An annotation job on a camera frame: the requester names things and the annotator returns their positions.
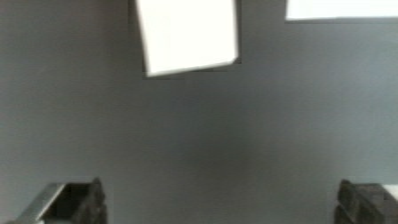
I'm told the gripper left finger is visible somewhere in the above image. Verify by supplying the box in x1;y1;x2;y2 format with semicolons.
12;178;108;224

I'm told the fiducial marker sheet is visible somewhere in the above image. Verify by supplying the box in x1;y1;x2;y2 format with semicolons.
284;0;398;22

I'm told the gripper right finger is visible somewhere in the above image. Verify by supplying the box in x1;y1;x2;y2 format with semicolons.
334;180;398;224

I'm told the white desk leg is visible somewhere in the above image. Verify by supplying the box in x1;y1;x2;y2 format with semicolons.
135;0;238;78

